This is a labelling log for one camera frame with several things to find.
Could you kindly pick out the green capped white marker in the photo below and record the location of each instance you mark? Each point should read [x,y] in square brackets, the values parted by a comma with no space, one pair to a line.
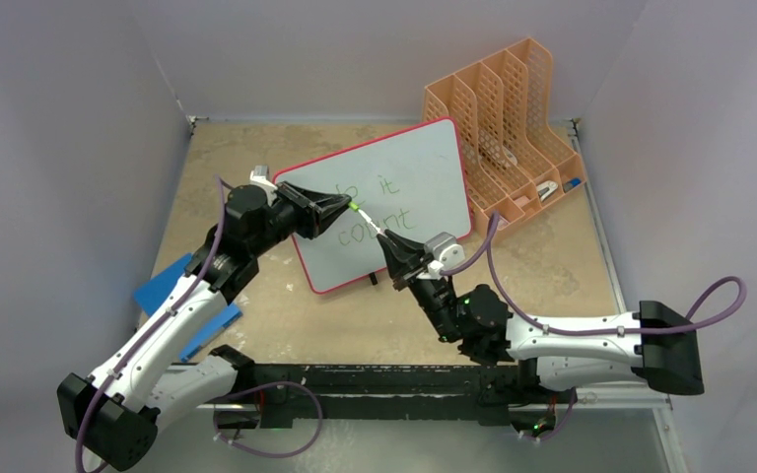
[369,221]

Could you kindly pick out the blue book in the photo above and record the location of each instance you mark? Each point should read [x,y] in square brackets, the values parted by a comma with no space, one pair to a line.
[153,293]

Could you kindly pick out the orange file organizer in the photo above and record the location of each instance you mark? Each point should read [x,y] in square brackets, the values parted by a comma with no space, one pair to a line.
[500,107]

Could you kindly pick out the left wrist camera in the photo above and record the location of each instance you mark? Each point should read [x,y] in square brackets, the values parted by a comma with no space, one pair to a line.
[260,176]

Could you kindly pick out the pink framed whiteboard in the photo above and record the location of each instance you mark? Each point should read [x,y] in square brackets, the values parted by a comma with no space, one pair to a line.
[411,182]

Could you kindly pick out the white stapler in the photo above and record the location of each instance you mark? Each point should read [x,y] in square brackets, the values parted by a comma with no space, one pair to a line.
[546,189]

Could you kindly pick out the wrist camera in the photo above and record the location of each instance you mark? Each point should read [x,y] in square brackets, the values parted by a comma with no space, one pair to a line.
[443,256]
[260,176]

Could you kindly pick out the blue small item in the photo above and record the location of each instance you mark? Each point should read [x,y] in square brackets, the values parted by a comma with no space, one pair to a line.
[571,184]

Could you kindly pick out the black base bar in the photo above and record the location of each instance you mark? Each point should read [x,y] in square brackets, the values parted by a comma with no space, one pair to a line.
[392,393]

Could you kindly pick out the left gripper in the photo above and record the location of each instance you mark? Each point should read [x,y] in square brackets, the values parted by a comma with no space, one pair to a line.
[316,211]

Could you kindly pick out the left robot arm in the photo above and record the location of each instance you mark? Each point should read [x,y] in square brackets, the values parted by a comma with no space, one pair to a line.
[116,412]

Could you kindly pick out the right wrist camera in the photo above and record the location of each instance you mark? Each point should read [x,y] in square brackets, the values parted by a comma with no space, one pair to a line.
[443,256]

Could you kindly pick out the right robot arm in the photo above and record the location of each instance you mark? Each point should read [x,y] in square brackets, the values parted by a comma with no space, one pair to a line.
[653,344]

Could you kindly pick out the aluminium frame rail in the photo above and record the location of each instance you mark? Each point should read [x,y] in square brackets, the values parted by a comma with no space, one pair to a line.
[611,429]

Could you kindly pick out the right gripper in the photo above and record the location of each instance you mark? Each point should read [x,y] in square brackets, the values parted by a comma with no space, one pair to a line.
[399,264]

